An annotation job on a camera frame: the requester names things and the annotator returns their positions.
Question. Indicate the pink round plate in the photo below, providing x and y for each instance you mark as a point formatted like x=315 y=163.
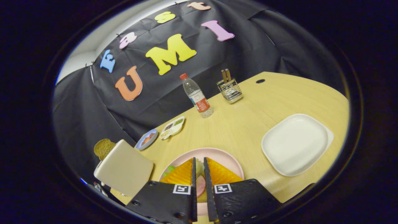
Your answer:
x=214 y=154

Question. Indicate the small blue plate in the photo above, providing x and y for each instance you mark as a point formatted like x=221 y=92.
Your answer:
x=140 y=146

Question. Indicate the brown bread slice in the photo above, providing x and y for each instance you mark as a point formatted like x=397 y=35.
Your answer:
x=102 y=147

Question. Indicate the clear water bottle red cap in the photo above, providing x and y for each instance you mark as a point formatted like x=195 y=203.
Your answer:
x=199 y=101

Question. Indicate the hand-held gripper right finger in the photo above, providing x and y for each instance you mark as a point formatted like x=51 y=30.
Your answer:
x=239 y=202

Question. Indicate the cream white toaster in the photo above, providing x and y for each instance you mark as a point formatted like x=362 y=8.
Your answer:
x=124 y=169

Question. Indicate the brown wooden stick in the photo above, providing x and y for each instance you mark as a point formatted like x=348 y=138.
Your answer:
x=224 y=76
x=228 y=74

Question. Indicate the red food slices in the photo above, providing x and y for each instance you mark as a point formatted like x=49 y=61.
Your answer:
x=147 y=139

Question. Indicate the white square plate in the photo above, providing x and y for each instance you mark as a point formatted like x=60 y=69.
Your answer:
x=295 y=144

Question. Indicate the green lettuce leaf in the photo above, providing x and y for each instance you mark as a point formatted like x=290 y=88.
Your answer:
x=169 y=170

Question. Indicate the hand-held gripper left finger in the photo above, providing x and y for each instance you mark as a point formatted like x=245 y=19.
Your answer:
x=168 y=202

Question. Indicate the white divided condiment dish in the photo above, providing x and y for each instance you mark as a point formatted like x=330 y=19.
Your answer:
x=172 y=131

